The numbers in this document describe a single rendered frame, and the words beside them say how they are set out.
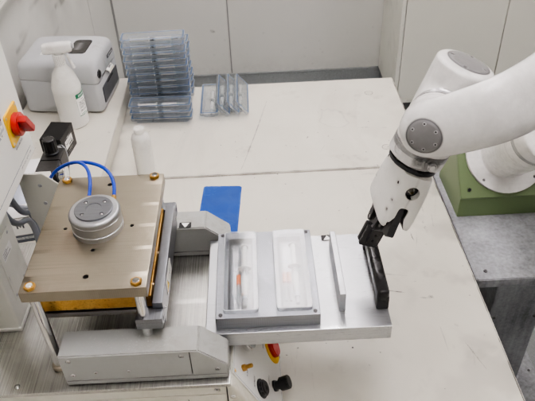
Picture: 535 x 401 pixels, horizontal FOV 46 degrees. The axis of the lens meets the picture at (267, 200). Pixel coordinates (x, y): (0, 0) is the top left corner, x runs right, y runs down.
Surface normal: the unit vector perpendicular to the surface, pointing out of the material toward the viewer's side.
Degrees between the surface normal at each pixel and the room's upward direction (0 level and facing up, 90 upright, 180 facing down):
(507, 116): 70
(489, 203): 90
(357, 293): 0
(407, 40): 90
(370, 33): 90
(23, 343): 0
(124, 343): 0
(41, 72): 86
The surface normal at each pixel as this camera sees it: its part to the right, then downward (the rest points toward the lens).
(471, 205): 0.04, 0.62
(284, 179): -0.04, -0.78
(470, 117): -0.34, 0.27
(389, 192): -0.94, -0.13
